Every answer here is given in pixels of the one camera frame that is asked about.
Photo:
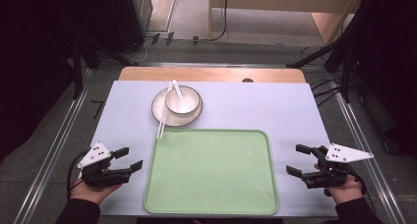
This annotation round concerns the white chopstick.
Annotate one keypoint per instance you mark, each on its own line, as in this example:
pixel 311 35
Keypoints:
pixel 163 117

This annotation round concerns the white ceramic spoon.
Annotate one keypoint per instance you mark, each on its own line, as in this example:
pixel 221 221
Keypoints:
pixel 177 89

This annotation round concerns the light wooden furniture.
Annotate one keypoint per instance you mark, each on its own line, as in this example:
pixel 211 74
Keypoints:
pixel 327 24

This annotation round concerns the light green plastic tray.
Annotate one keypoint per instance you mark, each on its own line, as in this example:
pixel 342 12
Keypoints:
pixel 211 175

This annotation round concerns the pale blue table mat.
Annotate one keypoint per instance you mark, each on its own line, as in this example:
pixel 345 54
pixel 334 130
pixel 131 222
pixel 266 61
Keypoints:
pixel 288 112

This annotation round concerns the dark cabinet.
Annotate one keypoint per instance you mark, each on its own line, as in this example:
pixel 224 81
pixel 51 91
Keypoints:
pixel 128 17

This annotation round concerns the person's right hand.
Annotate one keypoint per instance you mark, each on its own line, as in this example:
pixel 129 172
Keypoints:
pixel 347 189

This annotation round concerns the metal floor rail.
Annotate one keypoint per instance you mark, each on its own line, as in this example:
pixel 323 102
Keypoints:
pixel 367 145
pixel 49 155

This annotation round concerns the white round plate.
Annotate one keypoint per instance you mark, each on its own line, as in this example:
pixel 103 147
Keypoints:
pixel 175 120

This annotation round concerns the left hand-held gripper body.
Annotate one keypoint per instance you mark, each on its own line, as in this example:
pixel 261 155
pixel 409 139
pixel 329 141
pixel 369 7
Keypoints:
pixel 98 178

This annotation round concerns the person's left hand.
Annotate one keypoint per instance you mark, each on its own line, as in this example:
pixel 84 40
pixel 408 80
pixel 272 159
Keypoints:
pixel 88 193

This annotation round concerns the black tripod stand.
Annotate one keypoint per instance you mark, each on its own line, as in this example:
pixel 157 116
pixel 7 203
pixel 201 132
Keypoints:
pixel 314 55

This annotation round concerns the white ceramic bowl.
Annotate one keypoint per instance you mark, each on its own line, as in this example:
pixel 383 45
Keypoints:
pixel 188 107

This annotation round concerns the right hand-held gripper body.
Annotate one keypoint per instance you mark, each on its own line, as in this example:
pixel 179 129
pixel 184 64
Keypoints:
pixel 327 176

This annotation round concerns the wooden table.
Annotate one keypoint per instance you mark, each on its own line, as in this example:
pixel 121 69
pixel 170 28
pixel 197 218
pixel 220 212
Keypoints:
pixel 203 74

